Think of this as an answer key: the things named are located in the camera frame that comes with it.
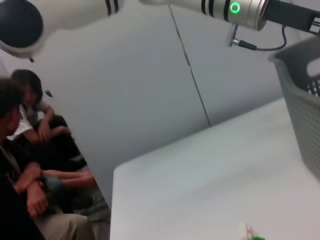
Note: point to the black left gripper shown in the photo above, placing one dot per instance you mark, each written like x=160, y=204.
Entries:
x=292, y=13

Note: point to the white toy brick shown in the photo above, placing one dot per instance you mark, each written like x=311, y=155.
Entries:
x=246, y=231

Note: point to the green sloped toy brick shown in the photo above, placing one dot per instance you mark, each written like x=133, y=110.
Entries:
x=258, y=238

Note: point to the grey perforated plastic storage bin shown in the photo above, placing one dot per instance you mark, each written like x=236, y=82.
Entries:
x=305, y=120

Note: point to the seated person in white shirt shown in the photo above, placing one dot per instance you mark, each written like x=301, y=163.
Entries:
x=37, y=120

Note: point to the person in khaki trousers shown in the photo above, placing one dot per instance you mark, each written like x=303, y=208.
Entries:
x=15, y=195

